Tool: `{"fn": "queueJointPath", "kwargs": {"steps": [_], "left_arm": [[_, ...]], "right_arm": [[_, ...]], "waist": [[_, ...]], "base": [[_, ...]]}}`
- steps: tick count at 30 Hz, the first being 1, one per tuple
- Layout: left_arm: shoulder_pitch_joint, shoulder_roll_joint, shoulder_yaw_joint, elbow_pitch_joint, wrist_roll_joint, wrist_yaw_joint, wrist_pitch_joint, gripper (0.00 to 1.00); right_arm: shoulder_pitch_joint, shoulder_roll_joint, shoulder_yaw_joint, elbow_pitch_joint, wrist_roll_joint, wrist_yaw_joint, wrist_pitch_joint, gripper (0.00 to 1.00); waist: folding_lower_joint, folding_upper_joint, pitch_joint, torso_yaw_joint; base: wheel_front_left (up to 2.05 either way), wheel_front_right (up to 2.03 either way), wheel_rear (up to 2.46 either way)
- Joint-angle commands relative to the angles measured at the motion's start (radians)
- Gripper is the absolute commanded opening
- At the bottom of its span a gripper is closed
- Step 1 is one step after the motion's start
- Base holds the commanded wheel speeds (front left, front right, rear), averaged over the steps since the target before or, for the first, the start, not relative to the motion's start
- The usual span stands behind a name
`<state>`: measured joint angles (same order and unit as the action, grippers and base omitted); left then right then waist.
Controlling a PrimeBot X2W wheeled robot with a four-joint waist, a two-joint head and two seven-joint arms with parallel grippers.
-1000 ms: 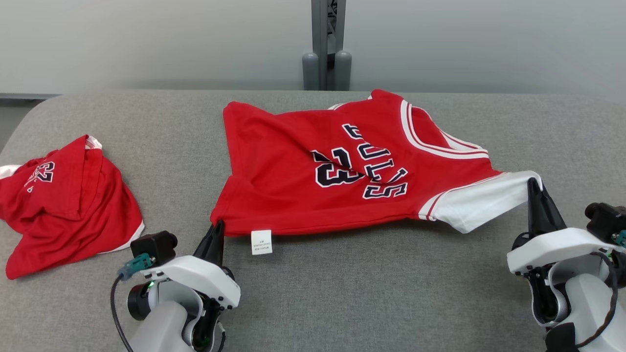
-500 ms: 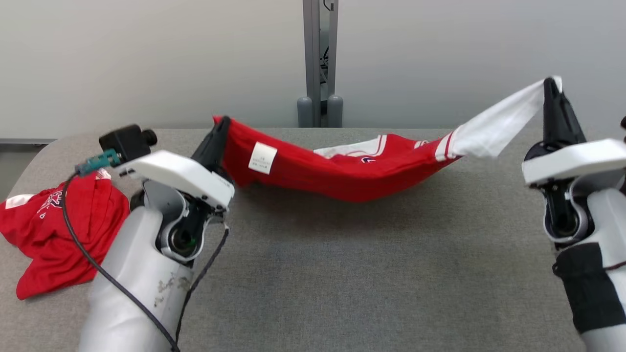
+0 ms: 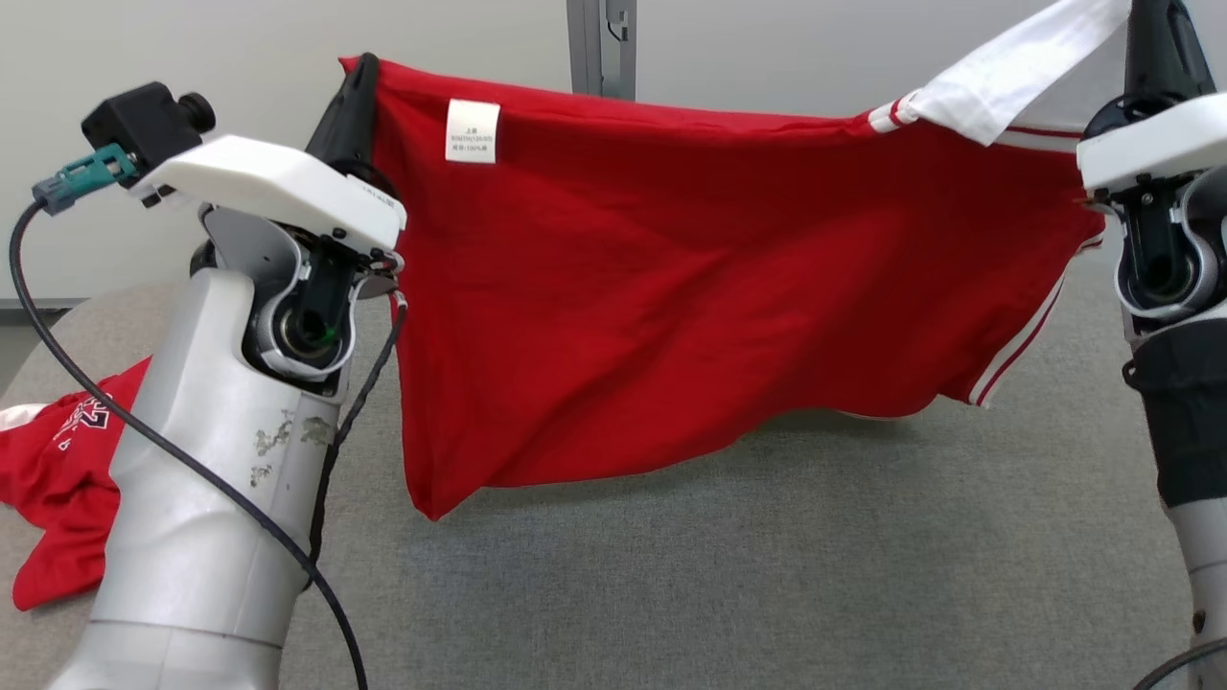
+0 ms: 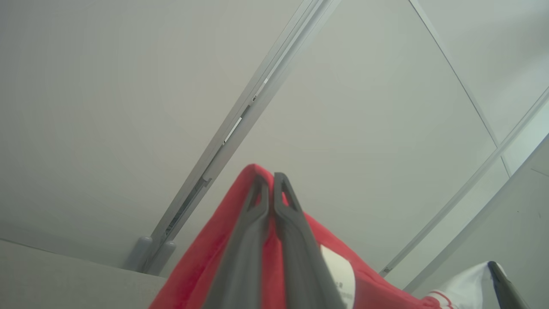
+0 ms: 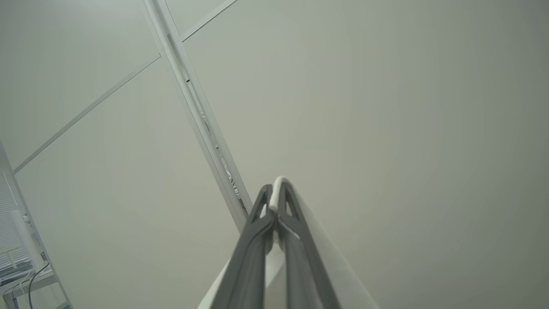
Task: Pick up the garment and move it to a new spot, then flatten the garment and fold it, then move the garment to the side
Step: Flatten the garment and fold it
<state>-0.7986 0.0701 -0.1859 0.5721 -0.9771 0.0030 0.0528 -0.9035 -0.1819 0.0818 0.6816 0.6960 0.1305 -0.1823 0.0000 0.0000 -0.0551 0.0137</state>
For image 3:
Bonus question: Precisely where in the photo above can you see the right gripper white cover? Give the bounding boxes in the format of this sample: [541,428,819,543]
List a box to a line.
[1076,0,1227,197]

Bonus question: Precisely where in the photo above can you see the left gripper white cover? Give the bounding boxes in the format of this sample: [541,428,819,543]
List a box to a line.
[129,53,408,255]

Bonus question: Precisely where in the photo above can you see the red jersey top white trim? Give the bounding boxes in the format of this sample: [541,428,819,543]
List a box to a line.
[340,0,1132,523]

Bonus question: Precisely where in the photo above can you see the red shorts white side band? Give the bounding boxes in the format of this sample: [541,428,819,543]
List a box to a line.
[0,356,154,611]

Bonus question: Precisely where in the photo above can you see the grey metal partition post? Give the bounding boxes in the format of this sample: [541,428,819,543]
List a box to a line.
[566,0,638,102]

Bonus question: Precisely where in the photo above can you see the left thin black gripper cable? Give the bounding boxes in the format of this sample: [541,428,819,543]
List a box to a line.
[307,292,410,566]

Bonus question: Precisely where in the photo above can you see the left teal cable connector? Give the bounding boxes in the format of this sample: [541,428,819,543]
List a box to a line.
[32,144,140,214]

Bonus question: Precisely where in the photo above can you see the left thick black camera cable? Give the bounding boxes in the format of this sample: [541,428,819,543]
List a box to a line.
[8,201,370,690]

